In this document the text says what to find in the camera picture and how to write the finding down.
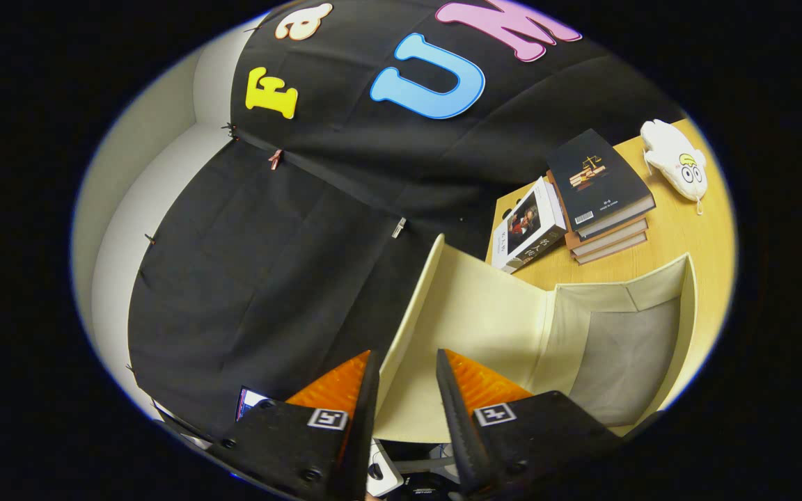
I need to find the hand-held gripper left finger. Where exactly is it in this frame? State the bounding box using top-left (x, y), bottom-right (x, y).
top-left (207, 350), bottom-right (381, 501)

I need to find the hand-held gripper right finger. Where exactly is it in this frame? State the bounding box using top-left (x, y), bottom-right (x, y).
top-left (436, 349), bottom-right (624, 496)

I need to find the foldable fabric storage box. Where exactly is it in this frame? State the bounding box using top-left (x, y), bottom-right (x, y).
top-left (373, 234), bottom-right (699, 444)

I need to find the white plastic object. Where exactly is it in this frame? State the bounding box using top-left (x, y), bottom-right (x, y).
top-left (368, 438), bottom-right (404, 497)

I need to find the white book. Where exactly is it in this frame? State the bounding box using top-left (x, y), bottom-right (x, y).
top-left (490, 176), bottom-right (567, 274)

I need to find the brown book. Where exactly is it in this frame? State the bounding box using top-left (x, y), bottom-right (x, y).
top-left (565, 217), bottom-right (650, 251)
top-left (572, 233), bottom-right (650, 266)

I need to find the black book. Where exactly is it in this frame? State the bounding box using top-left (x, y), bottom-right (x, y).
top-left (546, 129), bottom-right (656, 235)

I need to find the white plush toy with eyes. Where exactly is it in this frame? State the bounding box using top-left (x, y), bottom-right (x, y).
top-left (640, 118), bottom-right (709, 215)

